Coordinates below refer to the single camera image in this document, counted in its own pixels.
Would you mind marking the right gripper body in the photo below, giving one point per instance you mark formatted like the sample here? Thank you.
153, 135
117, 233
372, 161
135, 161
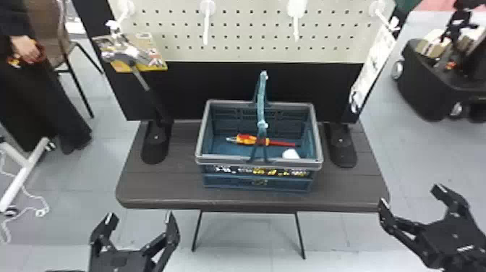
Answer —
455, 243

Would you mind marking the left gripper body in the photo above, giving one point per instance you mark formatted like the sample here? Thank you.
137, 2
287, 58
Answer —
117, 262

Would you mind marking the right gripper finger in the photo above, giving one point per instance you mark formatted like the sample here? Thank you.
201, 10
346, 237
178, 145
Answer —
455, 205
398, 226

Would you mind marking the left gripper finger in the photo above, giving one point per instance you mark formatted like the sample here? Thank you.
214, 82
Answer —
169, 239
99, 233

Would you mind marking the blue basket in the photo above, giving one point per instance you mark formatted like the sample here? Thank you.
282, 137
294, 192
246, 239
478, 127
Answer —
258, 163

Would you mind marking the red yellow screwdriver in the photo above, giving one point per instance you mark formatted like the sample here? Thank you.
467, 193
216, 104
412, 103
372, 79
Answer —
246, 139

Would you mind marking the white roll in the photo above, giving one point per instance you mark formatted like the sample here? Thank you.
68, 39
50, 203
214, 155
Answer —
291, 154

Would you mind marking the person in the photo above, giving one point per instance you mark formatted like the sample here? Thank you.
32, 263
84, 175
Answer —
30, 98

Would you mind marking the white tool card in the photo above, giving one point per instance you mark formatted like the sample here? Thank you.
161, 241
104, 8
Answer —
374, 62

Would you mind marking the hammer on yellow card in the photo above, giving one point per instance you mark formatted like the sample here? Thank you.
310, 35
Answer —
129, 53

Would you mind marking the brown chair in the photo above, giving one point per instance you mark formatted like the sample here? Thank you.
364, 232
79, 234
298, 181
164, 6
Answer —
57, 41

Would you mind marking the white pegboard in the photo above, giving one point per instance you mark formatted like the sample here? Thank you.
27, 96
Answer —
243, 34

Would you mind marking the white frame leg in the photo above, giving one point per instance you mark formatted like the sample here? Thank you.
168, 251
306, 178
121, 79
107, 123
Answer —
22, 171

